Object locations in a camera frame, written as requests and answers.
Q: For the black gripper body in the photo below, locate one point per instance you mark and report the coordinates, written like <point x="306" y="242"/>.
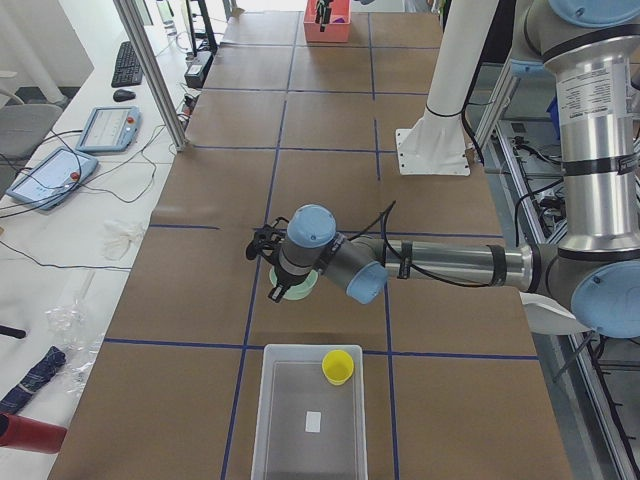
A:
<point x="325" y="11"/>
<point x="286" y="278"/>

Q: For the pink plastic bin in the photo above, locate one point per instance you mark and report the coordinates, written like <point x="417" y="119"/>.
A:
<point x="334" y="32"/>

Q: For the folded dark blue umbrella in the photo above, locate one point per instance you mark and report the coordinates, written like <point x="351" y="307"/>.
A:
<point x="34" y="380"/>

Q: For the white pedestal column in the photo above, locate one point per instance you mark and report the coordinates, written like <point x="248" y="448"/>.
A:
<point x="435" y="145"/>

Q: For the black power box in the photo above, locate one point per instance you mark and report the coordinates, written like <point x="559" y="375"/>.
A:
<point x="198" y="67"/>

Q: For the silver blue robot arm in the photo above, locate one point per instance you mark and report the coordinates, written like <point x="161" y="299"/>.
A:
<point x="593" y="272"/>

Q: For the white crumpled cloth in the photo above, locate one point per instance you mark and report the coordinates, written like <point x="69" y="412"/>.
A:
<point x="119" y="236"/>

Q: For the grey office chair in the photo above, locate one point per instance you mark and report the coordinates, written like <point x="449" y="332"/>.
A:
<point x="24" y="125"/>

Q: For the red bottle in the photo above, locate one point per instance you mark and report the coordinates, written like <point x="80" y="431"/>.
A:
<point x="22" y="433"/>

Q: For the white curved plastic panel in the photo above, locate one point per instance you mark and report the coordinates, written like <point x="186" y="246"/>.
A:
<point x="546" y="316"/>

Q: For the clear crumpled plastic wrap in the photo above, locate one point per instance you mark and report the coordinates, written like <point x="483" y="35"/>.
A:
<point x="75" y="337"/>

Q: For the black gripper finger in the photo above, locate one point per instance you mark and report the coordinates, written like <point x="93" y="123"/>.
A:
<point x="322" y="19"/>
<point x="278" y="292"/>

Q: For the aluminium frame post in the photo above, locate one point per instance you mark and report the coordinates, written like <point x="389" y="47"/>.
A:
<point x="134" y="28"/>

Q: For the mint green bowl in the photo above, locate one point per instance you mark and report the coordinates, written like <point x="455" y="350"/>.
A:
<point x="299" y="292"/>

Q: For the clear white plastic box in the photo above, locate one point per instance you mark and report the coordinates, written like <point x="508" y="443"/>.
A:
<point x="308" y="428"/>

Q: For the black computer mouse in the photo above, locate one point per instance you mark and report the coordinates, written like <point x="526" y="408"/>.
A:
<point x="122" y="95"/>

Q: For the yellow plastic cup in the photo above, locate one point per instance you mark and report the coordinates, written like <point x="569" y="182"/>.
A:
<point x="337" y="366"/>

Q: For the near blue teach pendant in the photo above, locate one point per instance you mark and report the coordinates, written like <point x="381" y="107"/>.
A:
<point x="51" y="181"/>

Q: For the black keyboard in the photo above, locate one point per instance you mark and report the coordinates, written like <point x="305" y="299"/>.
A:
<point x="127" y="68"/>

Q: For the far blue teach pendant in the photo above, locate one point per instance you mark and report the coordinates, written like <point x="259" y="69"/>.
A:
<point x="109" y="130"/>

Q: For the blue teach pendant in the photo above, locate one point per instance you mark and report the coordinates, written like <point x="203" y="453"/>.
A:
<point x="51" y="181"/>
<point x="109" y="130"/>

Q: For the wrist black camera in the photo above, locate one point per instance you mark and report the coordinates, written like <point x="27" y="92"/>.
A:
<point x="267" y="240"/>

